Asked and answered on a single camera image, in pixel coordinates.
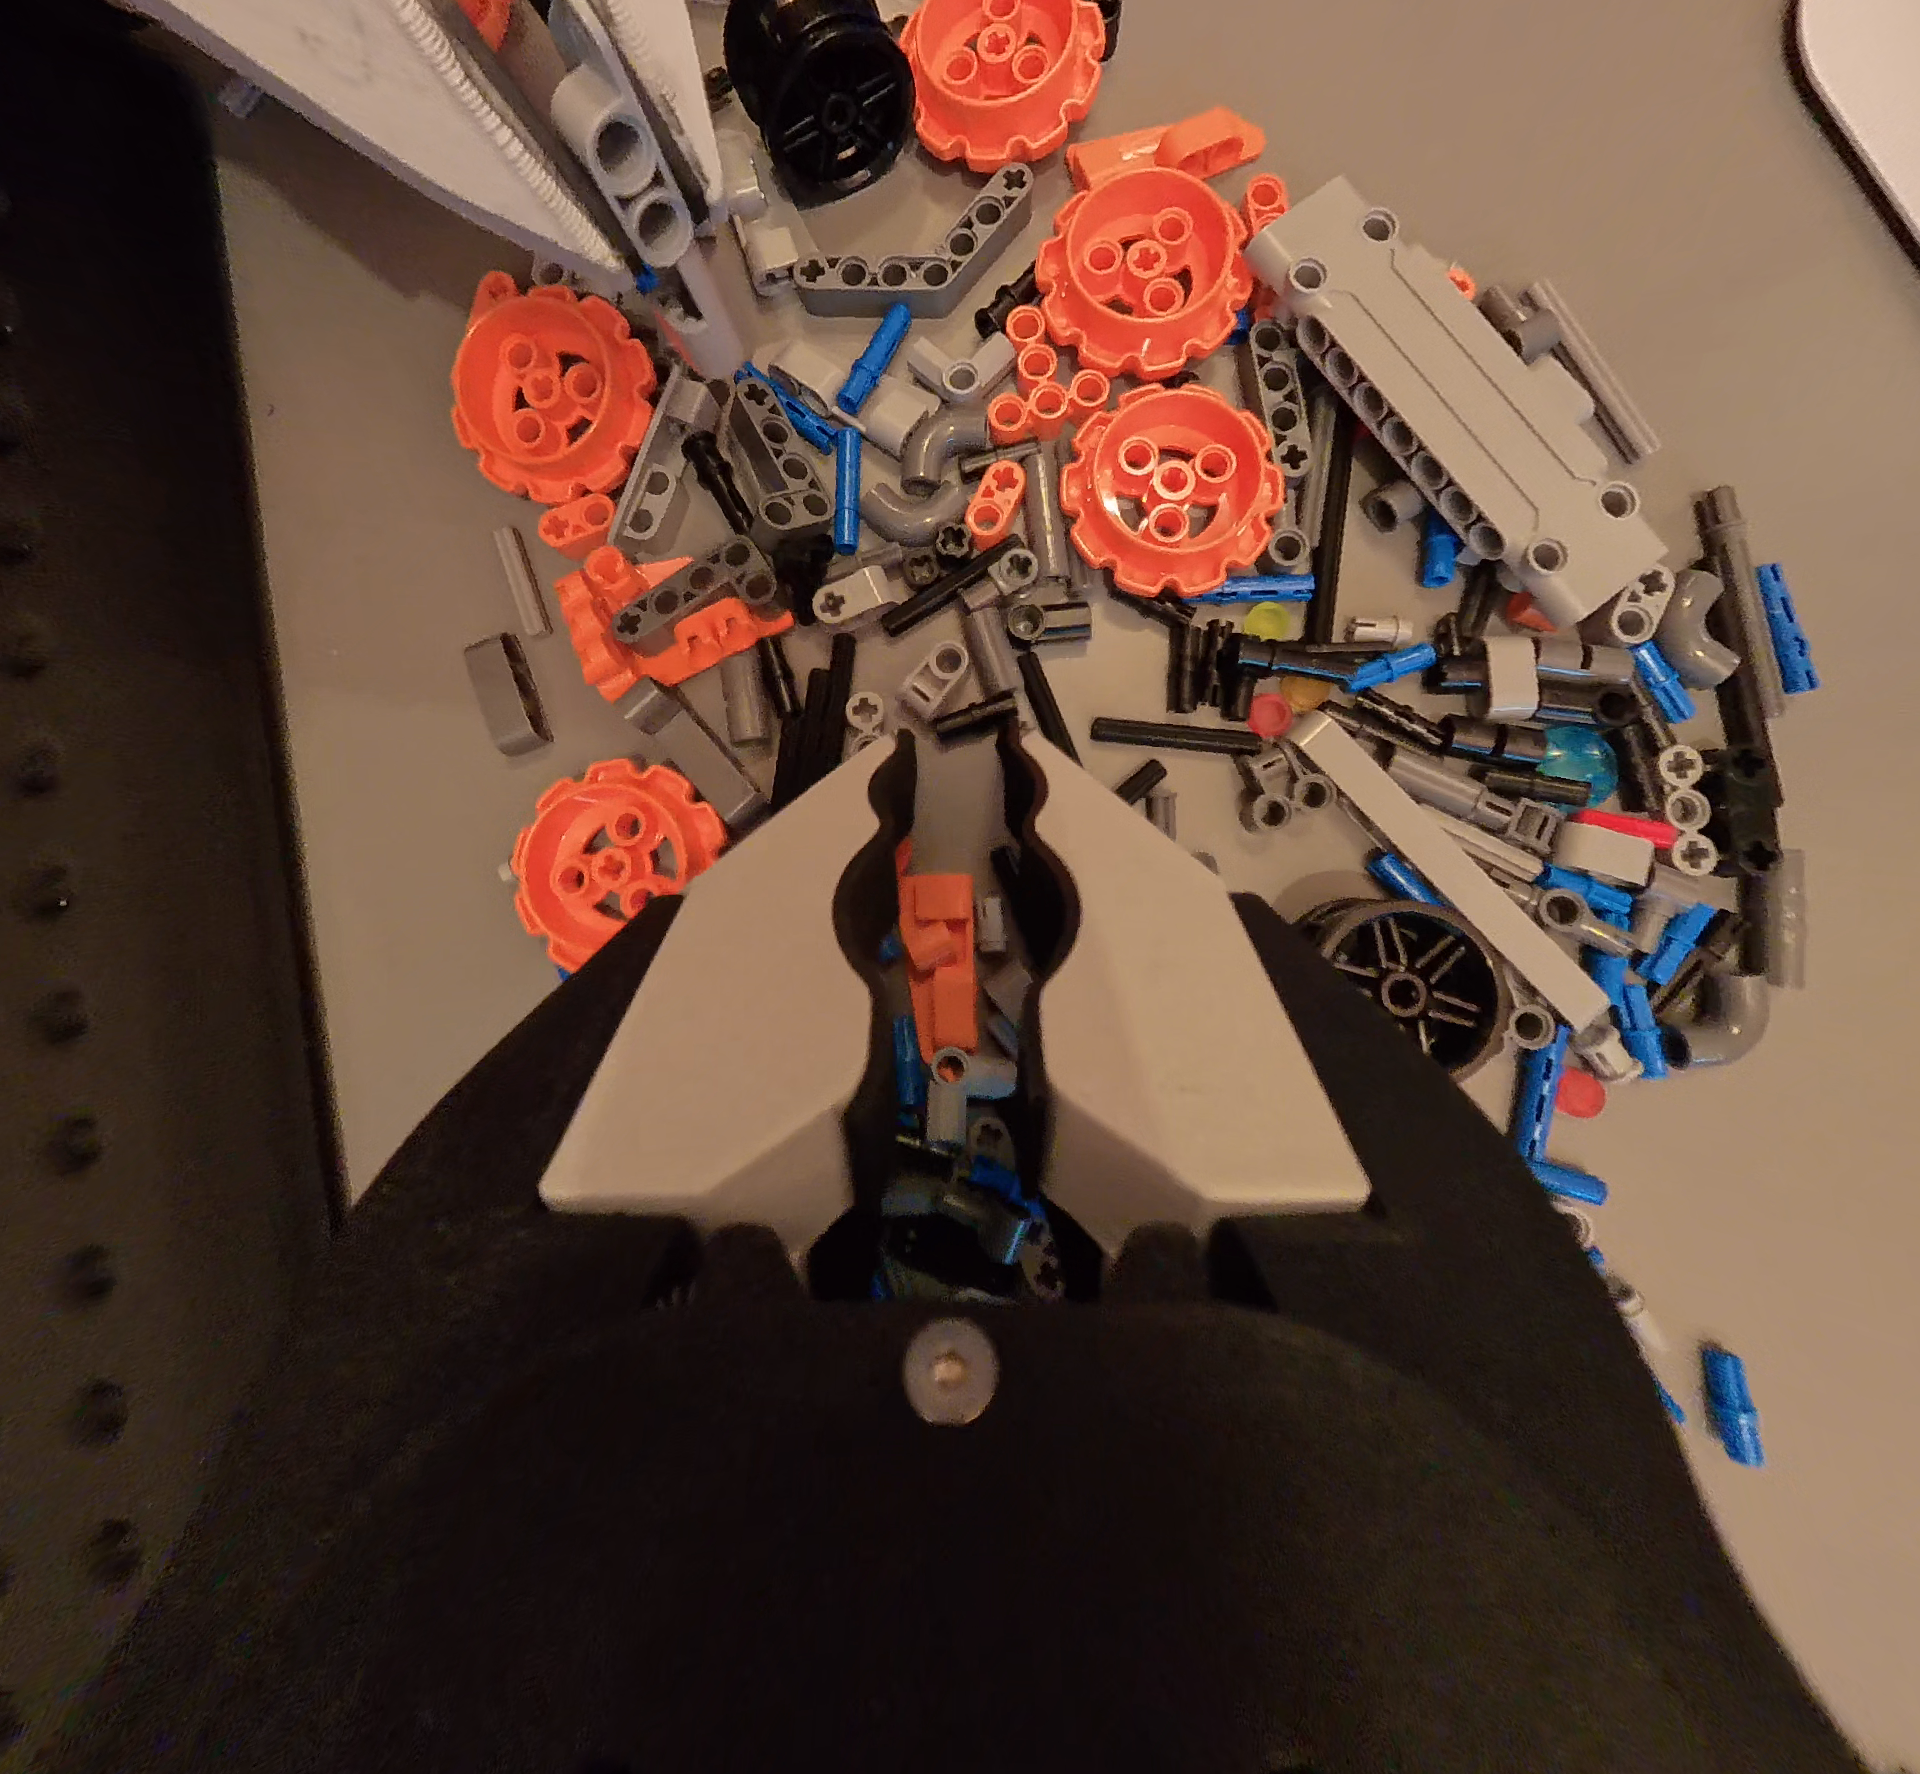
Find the black spoked wheel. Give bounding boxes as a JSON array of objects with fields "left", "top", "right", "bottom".
[{"left": 1285, "top": 875, "right": 1539, "bottom": 1079}]

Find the long grey frame piece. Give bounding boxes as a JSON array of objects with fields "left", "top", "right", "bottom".
[{"left": 1238, "top": 181, "right": 1667, "bottom": 607}]

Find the dark grey block piece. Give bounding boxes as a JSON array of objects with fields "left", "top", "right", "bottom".
[{"left": 460, "top": 635, "right": 561, "bottom": 757}]

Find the pile of plastic building pieces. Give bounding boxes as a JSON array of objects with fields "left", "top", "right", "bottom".
[{"left": 452, "top": 0, "right": 1819, "bottom": 1476}]

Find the white book stand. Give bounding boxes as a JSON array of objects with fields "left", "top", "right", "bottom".
[{"left": 1791, "top": 0, "right": 1920, "bottom": 261}]

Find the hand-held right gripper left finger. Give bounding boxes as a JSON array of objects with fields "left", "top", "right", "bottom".
[{"left": 542, "top": 739, "right": 929, "bottom": 1296}]

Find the orange connector piece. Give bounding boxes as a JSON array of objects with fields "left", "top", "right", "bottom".
[{"left": 896, "top": 869, "right": 986, "bottom": 1057}]

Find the grey beam piece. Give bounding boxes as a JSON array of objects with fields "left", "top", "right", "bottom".
[{"left": 542, "top": 0, "right": 708, "bottom": 277}]

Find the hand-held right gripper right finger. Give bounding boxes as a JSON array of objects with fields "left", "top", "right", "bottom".
[{"left": 1007, "top": 734, "right": 1376, "bottom": 1296}]

